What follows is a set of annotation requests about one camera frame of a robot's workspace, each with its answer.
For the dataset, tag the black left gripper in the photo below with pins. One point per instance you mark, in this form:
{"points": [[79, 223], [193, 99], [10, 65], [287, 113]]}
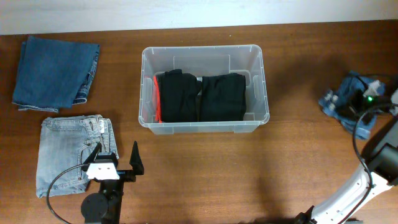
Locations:
{"points": [[125, 175]]}

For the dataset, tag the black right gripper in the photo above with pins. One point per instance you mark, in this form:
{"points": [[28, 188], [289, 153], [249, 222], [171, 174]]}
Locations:
{"points": [[354, 106]]}

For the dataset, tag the blue denim shorts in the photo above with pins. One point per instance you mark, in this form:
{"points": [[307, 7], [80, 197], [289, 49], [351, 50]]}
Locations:
{"points": [[333, 101]]}

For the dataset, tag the black garment red trim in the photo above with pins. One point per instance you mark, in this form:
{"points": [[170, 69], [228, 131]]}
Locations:
{"points": [[175, 97]]}

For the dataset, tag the dark teal shirt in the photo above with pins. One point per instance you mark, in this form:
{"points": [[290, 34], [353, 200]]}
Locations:
{"points": [[223, 98]]}

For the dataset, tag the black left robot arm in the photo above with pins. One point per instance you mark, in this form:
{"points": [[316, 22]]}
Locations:
{"points": [[105, 205]]}

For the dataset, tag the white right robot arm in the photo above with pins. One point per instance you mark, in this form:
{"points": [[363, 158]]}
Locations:
{"points": [[376, 173]]}

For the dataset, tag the light blue folded jeans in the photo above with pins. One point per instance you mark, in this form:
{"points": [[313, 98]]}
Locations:
{"points": [[66, 142]]}

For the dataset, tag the dark blue folded jeans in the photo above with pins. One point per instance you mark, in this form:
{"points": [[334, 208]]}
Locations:
{"points": [[54, 74]]}

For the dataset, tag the clear plastic storage bin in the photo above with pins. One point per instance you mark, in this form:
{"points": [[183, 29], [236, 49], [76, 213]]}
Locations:
{"points": [[204, 61]]}

